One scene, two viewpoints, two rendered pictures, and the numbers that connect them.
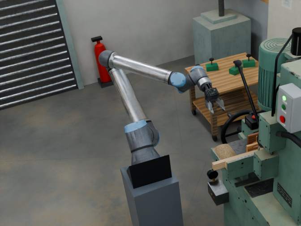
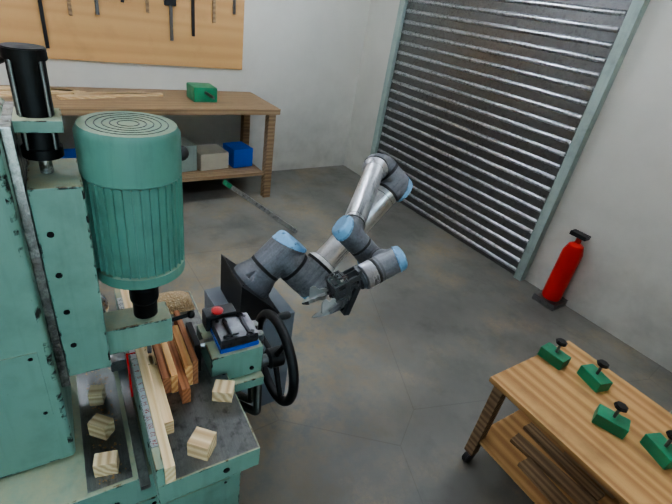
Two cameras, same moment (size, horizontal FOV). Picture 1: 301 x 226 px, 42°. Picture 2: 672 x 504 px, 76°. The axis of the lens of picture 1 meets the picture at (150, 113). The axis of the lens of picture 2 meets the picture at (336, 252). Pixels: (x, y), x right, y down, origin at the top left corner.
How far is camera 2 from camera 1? 226 cm
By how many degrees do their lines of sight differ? 56
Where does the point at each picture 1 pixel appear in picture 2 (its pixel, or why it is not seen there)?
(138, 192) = (212, 292)
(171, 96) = not seen: hidden behind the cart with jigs
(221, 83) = (545, 396)
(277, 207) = not seen: hidden behind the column
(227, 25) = not seen: outside the picture
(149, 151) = (250, 269)
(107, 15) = (628, 218)
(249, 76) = (609, 453)
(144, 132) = (274, 249)
